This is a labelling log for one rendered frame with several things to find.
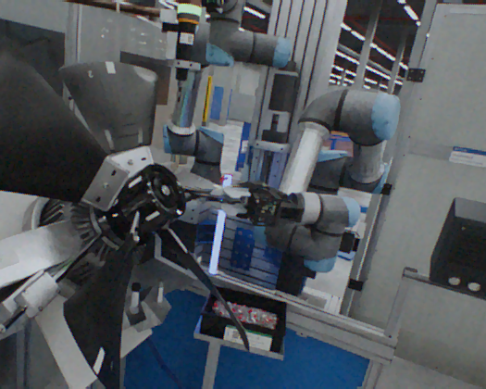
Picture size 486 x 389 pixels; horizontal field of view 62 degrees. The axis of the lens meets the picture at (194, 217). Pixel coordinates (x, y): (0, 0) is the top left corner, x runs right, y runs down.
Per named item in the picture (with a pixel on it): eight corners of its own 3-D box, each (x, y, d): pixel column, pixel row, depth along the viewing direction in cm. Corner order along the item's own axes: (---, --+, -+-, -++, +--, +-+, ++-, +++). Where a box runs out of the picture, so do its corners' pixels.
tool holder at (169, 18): (155, 63, 76) (161, 6, 73) (155, 64, 82) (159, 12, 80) (202, 69, 77) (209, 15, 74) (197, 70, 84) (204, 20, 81)
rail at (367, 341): (121, 264, 144) (123, 244, 141) (128, 261, 147) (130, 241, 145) (389, 367, 107) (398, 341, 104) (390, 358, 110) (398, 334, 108)
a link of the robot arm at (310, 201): (310, 188, 99) (302, 219, 102) (292, 187, 98) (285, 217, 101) (323, 200, 92) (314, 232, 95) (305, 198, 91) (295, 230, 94)
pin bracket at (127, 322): (92, 311, 86) (119, 299, 82) (110, 305, 91) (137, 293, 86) (102, 338, 85) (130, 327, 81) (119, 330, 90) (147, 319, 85)
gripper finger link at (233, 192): (216, 189, 88) (255, 195, 89) (211, 181, 93) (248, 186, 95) (213, 202, 89) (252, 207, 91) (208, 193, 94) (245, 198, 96)
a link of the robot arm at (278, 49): (242, 64, 149) (287, 77, 105) (214, 60, 147) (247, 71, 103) (248, 31, 145) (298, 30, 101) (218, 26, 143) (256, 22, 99)
